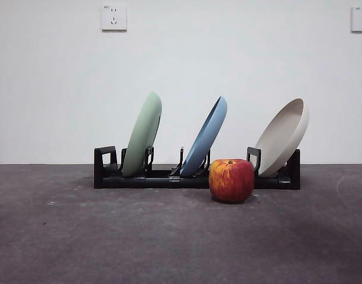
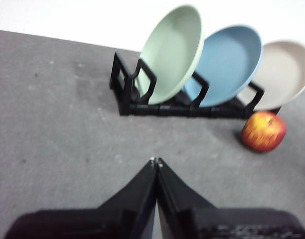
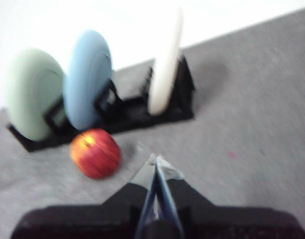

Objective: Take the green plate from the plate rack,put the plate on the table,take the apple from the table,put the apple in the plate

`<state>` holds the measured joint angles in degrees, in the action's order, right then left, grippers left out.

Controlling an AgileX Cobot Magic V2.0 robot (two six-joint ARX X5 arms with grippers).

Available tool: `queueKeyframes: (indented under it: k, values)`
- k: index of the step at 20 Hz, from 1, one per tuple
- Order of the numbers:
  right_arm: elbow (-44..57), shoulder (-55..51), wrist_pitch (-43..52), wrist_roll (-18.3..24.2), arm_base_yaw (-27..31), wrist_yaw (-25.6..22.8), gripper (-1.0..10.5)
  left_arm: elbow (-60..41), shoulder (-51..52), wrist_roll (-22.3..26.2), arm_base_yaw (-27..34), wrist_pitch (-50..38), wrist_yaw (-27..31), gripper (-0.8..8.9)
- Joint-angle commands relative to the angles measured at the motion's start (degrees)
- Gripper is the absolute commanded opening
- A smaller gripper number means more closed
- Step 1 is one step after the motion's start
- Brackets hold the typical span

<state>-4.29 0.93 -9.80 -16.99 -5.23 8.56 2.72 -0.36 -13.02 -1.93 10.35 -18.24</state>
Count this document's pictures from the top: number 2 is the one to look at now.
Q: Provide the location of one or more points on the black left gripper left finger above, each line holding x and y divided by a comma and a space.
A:
122, 214

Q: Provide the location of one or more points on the blue plate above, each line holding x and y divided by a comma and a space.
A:
227, 67

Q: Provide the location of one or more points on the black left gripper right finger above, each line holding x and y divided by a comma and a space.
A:
192, 214

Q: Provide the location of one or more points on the red yellow apple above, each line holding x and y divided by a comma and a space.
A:
263, 132

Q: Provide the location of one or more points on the green plate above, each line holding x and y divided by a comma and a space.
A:
172, 49

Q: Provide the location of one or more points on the black plate rack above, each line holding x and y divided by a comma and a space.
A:
142, 109

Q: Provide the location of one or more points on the beige plate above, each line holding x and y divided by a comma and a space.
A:
279, 74

